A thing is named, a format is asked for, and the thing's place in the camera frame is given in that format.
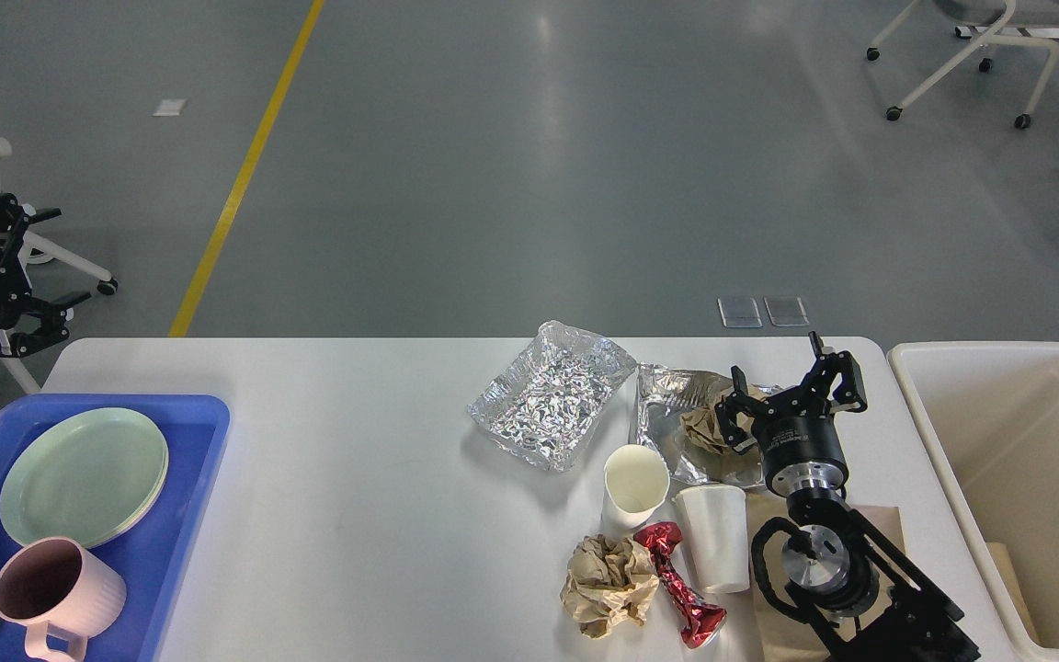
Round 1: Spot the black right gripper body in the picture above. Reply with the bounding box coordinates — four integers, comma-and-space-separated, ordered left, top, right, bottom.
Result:
756, 416, 849, 498

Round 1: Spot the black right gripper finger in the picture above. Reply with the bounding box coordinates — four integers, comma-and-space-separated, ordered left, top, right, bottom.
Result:
778, 332, 869, 417
714, 366, 769, 455

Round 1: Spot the brown paper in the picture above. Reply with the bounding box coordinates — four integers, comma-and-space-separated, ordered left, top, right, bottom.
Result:
680, 384, 769, 457

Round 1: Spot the mint green plate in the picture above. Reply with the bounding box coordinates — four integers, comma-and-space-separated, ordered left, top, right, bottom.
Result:
0, 407, 170, 548

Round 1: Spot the brown paper bag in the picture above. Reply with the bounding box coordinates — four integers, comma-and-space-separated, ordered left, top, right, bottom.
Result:
746, 490, 907, 661

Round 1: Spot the pink ribbed mug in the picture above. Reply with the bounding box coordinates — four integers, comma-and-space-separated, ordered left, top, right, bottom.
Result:
0, 536, 127, 661

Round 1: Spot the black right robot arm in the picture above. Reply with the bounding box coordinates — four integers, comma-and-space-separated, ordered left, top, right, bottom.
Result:
713, 332, 982, 661

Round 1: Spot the flat foil sheet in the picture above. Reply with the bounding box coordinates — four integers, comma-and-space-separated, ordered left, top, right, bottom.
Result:
634, 364, 764, 489

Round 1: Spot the white paper cup inverted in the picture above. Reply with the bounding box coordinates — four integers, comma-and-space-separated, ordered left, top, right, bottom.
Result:
674, 485, 751, 595

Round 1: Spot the white paper cup upright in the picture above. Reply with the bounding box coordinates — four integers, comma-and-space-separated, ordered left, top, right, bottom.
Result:
602, 444, 671, 531

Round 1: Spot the yellow plate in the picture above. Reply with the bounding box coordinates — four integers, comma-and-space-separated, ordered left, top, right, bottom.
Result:
83, 457, 170, 548

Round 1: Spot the blue plastic tray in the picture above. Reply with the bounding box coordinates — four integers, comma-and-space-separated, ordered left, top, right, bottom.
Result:
0, 394, 230, 661

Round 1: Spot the beige plastic bin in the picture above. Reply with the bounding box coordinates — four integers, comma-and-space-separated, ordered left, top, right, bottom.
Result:
889, 342, 1059, 661

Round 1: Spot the crumpled foil tray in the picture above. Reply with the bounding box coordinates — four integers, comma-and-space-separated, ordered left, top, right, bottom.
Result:
466, 320, 638, 473

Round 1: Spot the red foil wrapper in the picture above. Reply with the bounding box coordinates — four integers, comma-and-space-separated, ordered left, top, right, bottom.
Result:
632, 520, 728, 649

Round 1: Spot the crumpled brown paper ball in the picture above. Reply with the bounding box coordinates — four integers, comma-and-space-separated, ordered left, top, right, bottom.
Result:
560, 535, 659, 640

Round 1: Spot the white rolling chair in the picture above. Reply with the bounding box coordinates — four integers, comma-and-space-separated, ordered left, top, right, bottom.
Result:
880, 1, 1059, 131

